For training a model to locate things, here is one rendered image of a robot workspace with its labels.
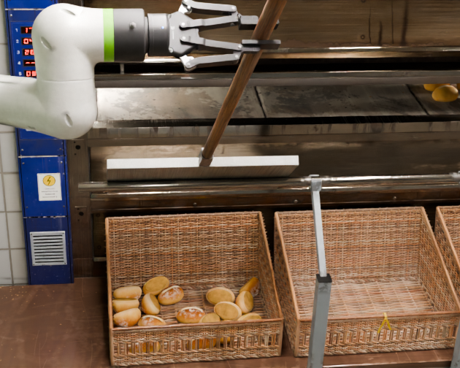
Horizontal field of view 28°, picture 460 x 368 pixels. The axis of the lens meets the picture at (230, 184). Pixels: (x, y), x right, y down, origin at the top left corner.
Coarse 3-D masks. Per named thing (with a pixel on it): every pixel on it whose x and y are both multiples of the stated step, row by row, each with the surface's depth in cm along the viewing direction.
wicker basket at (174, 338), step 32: (192, 224) 322; (224, 224) 324; (256, 224) 325; (128, 256) 322; (160, 256) 324; (256, 256) 329; (192, 288) 327; (256, 320) 290; (128, 352) 289; (160, 352) 290; (192, 352) 292; (224, 352) 294; (256, 352) 298
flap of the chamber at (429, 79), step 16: (256, 64) 304; (272, 64) 304; (288, 64) 304; (304, 64) 305; (320, 64) 305; (336, 64) 306; (352, 64) 306; (368, 64) 307; (384, 64) 307; (400, 64) 307; (416, 64) 308; (432, 64) 308; (448, 64) 309; (96, 80) 280; (112, 80) 281; (128, 80) 281; (144, 80) 282; (160, 80) 283; (176, 80) 283; (192, 80) 284; (208, 80) 284; (224, 80) 285; (256, 80) 286; (272, 80) 287; (288, 80) 288; (304, 80) 288; (320, 80) 289; (336, 80) 290; (352, 80) 290; (368, 80) 291; (384, 80) 292; (400, 80) 292; (416, 80) 293; (432, 80) 294; (448, 80) 294
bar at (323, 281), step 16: (320, 176) 282; (336, 176) 282; (352, 176) 282; (368, 176) 283; (384, 176) 283; (400, 176) 284; (416, 176) 284; (432, 176) 285; (448, 176) 286; (320, 208) 280; (320, 224) 278; (320, 240) 277; (320, 256) 275; (320, 272) 274; (320, 288) 272; (320, 304) 275; (320, 320) 278; (320, 336) 281; (320, 352) 285
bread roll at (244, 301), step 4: (244, 292) 316; (248, 292) 317; (240, 296) 314; (244, 296) 314; (248, 296) 316; (252, 296) 318; (236, 300) 315; (240, 300) 312; (244, 300) 312; (248, 300) 315; (252, 300) 317; (240, 304) 312; (244, 304) 311; (248, 304) 313; (252, 304) 315; (240, 308) 311; (244, 308) 311; (248, 308) 312; (252, 308) 315; (244, 312) 311; (248, 312) 312
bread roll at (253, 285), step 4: (248, 280) 326; (252, 280) 322; (256, 280) 323; (248, 284) 320; (252, 284) 321; (256, 284) 322; (244, 288) 320; (248, 288) 320; (252, 288) 320; (256, 288) 322; (240, 292) 320; (252, 292) 320; (256, 292) 322
